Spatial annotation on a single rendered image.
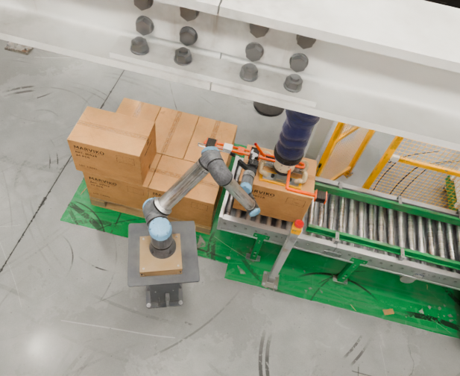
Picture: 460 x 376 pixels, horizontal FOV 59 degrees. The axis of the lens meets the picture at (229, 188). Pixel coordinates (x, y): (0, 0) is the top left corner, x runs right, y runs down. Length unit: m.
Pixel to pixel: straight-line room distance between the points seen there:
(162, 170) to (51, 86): 2.22
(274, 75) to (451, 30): 0.21
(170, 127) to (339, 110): 3.53
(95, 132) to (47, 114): 1.67
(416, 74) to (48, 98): 4.91
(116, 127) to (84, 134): 0.26
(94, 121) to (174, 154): 0.78
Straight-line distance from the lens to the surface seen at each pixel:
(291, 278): 3.90
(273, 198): 3.27
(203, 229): 3.90
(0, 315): 3.91
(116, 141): 3.40
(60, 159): 4.61
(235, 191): 2.68
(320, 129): 4.22
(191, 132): 4.00
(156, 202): 2.82
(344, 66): 0.58
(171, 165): 3.72
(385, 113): 0.58
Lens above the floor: 3.46
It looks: 54 degrees down
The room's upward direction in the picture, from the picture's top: 12 degrees clockwise
